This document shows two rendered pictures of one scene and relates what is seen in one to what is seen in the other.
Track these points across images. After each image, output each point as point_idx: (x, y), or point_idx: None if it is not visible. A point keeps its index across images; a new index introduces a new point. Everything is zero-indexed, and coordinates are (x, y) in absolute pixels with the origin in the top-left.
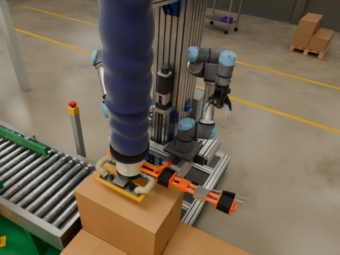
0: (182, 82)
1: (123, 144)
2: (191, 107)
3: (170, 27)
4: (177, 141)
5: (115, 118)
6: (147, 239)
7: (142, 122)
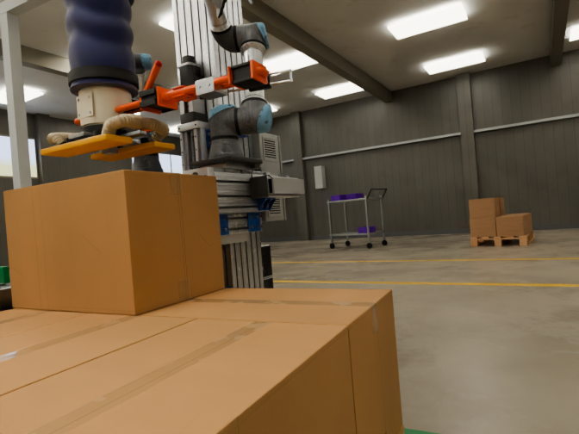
0: (216, 73)
1: (82, 43)
2: (249, 145)
3: (190, 9)
4: (211, 145)
5: (70, 3)
6: (115, 203)
7: (114, 9)
